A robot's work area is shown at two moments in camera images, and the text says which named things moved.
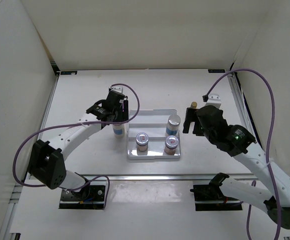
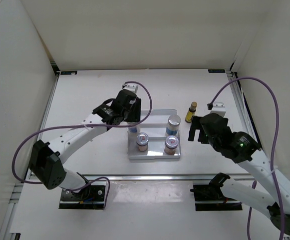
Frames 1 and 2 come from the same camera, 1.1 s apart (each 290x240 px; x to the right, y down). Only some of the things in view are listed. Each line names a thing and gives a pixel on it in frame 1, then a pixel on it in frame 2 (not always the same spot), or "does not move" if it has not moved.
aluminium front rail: x=167 y=177 does not move
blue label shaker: x=119 y=131 to x=134 y=130
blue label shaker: x=172 y=126 does not move
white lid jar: x=171 y=141 does not move
